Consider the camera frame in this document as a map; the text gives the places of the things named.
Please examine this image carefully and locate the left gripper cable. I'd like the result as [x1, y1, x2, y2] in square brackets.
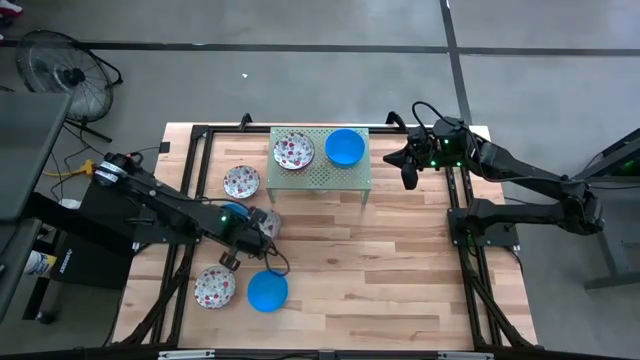
[263, 243, 292, 278]

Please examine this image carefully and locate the black floor fan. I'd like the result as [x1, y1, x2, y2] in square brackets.
[14, 28, 125, 145]

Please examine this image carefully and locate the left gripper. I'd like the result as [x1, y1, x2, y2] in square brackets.
[227, 206, 274, 259]

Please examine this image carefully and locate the silver frame bracket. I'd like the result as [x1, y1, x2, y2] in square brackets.
[437, 350, 496, 360]
[157, 348, 217, 360]

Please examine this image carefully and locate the red floral mini bowl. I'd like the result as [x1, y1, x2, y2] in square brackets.
[193, 265, 237, 310]
[257, 207, 283, 240]
[272, 131, 316, 172]
[222, 164, 261, 200]

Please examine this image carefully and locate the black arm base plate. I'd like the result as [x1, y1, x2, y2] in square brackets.
[132, 203, 207, 247]
[447, 207, 521, 249]

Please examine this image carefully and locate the green perforated metal riser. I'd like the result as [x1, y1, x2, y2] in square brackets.
[264, 126, 374, 206]

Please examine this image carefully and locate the black metal stand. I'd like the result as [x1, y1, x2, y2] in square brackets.
[569, 127, 640, 292]

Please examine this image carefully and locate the black aluminium table frame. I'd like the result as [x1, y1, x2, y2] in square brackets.
[112, 112, 539, 360]

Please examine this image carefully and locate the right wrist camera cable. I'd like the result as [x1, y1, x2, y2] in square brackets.
[411, 100, 451, 132]

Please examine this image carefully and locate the grey desk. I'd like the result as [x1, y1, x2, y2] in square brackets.
[0, 91, 73, 324]

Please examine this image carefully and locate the white bottle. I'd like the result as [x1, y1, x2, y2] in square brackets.
[22, 249, 59, 277]

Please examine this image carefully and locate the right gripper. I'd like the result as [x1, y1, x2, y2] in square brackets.
[384, 124, 442, 170]

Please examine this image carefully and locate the yellow power plug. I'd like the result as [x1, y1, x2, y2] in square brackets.
[42, 158, 97, 180]

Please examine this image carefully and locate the black printed case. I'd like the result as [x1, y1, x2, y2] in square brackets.
[49, 232, 139, 291]

